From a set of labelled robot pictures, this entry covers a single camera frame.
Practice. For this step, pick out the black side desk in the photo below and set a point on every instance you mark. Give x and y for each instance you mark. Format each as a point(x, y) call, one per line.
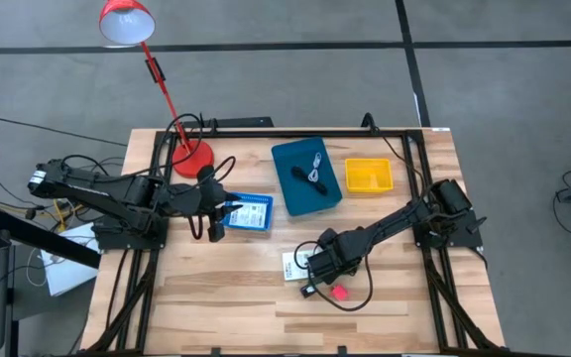
point(42, 238)

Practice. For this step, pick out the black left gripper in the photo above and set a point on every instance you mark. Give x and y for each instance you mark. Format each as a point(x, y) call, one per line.
point(196, 201)

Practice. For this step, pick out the black aluminium table frame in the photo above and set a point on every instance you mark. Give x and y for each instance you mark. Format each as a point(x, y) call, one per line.
point(290, 134)

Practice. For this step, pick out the blue slotted plastic basket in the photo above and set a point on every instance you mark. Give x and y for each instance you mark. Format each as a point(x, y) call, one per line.
point(261, 197)

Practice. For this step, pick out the small black adapter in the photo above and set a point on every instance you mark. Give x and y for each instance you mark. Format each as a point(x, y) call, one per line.
point(308, 290)

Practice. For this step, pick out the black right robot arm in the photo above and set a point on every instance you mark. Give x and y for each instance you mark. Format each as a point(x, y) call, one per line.
point(394, 223)

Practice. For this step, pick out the yellow plastic bin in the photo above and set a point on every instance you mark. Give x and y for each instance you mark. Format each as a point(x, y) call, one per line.
point(369, 176)

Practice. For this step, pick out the small black frame bracket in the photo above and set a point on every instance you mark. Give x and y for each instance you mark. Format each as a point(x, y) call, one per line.
point(342, 351)

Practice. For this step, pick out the small pink red block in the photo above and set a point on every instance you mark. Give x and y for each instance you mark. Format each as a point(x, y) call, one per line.
point(339, 292)

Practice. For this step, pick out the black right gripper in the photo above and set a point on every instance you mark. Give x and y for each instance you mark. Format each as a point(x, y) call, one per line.
point(335, 263)

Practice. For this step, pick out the long black bar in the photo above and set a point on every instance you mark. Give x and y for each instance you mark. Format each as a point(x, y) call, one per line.
point(236, 122)

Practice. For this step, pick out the red desk lamp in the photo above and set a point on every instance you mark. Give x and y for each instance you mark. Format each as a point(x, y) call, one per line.
point(194, 158)

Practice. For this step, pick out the teal plastic bin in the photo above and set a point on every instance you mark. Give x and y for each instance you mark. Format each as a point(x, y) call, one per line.
point(285, 163)

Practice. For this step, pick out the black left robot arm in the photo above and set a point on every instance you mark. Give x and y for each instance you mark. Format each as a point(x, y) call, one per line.
point(117, 191)

